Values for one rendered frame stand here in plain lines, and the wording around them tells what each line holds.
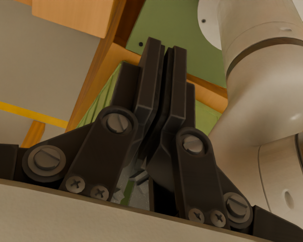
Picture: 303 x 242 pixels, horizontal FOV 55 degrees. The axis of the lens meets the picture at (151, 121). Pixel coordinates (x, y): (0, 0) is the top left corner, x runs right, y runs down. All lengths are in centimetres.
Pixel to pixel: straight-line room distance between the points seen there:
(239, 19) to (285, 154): 23
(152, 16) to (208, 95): 31
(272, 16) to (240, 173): 23
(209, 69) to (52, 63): 137
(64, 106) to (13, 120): 48
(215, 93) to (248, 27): 40
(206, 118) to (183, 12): 32
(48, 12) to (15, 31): 127
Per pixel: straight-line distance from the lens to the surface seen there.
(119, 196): 82
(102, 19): 57
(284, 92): 35
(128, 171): 88
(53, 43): 180
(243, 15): 46
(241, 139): 33
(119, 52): 73
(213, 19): 57
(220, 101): 82
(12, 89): 218
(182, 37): 60
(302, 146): 28
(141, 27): 59
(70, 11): 58
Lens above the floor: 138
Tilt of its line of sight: 42 degrees down
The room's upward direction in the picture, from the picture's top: 173 degrees counter-clockwise
